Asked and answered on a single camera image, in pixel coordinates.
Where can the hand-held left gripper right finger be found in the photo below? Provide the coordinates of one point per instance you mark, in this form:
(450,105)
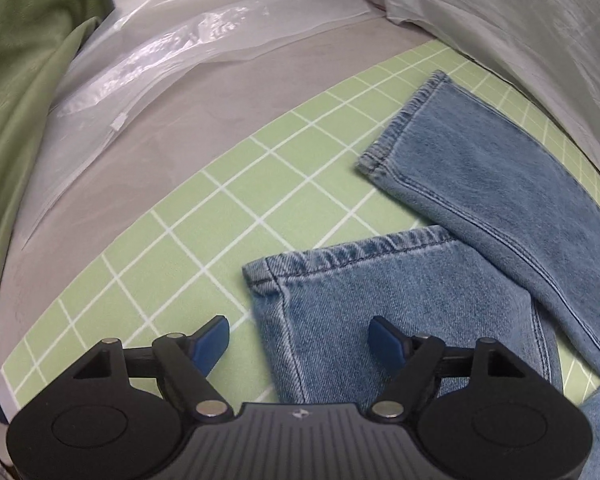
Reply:
(386,342)

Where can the clear plastic bag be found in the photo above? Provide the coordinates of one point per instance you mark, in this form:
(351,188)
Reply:
(145,90)

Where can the blue denim jeans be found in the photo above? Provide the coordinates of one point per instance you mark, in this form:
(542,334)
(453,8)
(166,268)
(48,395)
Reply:
(445,240)

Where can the green grid mat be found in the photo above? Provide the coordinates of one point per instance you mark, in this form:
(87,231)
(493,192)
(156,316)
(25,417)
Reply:
(220,230)

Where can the white plastic bag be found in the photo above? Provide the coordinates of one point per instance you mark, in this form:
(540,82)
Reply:
(510,35)

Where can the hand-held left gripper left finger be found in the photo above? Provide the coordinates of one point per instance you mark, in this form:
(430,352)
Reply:
(211,344)

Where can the green cloth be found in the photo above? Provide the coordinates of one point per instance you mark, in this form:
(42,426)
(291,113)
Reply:
(25,100)

